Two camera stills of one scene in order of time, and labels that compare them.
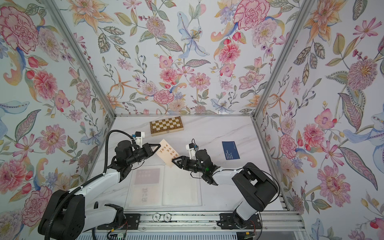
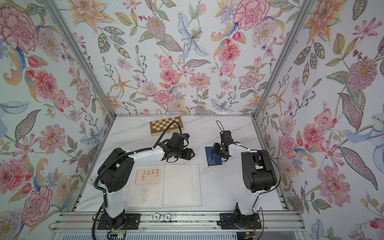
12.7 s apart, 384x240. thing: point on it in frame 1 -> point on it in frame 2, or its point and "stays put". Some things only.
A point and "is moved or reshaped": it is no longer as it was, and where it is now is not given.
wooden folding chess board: [166, 126] stays put
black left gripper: [147, 150] -> [188, 153]
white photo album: [153, 186] stays put
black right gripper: [184, 159] -> [215, 149]
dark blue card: [230, 150] is moved or reshaped
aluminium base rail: [282, 220] stays put
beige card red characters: [146, 195] stays put
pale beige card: [167, 153] is moved or reshaped
